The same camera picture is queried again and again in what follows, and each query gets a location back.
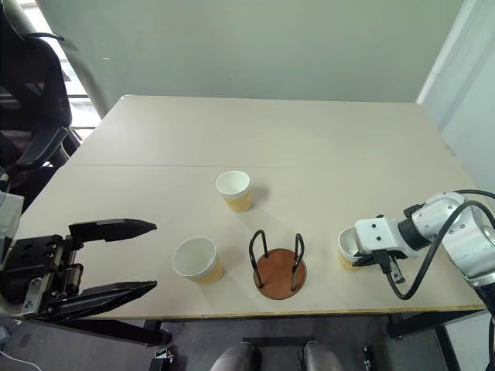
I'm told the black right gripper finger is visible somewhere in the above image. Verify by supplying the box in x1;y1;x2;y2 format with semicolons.
349;252;378;269

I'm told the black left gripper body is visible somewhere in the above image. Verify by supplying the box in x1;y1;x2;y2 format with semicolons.
0;233;85;318

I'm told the black office chair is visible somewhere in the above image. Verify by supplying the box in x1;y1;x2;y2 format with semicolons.
0;0;83;212

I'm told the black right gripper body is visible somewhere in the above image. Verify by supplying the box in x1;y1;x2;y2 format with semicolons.
370;249;408;286

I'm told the dark rounded grey shape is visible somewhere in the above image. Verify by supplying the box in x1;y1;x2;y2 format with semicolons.
300;339;344;371
210;342;261;371

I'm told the small black bracket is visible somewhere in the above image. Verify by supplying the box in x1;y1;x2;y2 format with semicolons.
362;345;379;371
148;345;174;371

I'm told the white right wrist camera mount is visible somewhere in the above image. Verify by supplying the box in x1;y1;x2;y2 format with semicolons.
353;215;411;259

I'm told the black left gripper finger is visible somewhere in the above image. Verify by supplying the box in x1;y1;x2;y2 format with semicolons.
68;217;159;244
45;280;159;322

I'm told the yellow ribbed paper cup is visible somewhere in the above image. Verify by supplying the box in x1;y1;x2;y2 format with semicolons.
215;170;254;214
336;226;373;272
171;236;224;287

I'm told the wire cup holder wooden base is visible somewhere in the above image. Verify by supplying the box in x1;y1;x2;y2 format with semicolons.
248;230;309;301

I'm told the black floor plate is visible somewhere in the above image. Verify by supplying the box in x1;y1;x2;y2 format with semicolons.
241;336;316;349

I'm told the black table frame beam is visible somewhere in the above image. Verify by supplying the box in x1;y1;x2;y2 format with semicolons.
387;308;489;371
11;316;173;348

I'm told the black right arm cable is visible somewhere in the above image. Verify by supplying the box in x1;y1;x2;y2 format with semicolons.
380;189;495;301

